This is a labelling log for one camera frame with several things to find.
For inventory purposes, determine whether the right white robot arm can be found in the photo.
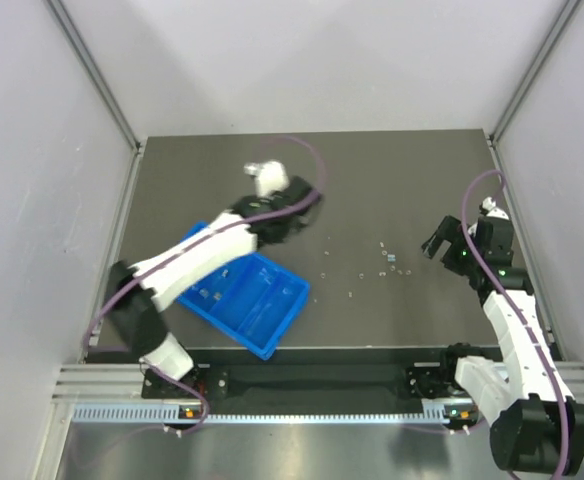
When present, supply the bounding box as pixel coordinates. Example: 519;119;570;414
421;197;584;478

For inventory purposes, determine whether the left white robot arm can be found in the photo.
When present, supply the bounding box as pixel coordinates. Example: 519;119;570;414
97;160;322;381

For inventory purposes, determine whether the blue compartment bin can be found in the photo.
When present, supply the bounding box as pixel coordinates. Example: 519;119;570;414
175;221;311;362

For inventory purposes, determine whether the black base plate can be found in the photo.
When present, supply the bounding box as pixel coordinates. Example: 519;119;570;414
140;362;453;401

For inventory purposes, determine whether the slotted cable duct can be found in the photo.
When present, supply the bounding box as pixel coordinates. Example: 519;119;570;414
72;400;479;426

